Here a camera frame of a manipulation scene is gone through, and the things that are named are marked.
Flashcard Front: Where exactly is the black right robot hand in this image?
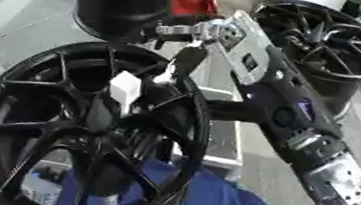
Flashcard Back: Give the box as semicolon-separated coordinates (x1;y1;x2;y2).
132;6;234;93

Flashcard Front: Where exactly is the white pin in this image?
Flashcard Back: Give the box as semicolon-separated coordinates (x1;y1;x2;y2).
104;68;146;119

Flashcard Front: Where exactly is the black wheel rim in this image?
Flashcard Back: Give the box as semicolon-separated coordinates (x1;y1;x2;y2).
56;0;176;49
236;0;361;127

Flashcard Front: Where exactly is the black spoked wheel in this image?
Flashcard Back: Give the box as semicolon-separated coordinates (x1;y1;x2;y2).
0;26;222;205

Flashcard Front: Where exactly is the grey metal case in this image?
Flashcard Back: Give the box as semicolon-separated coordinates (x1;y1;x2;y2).
168;82;257;177

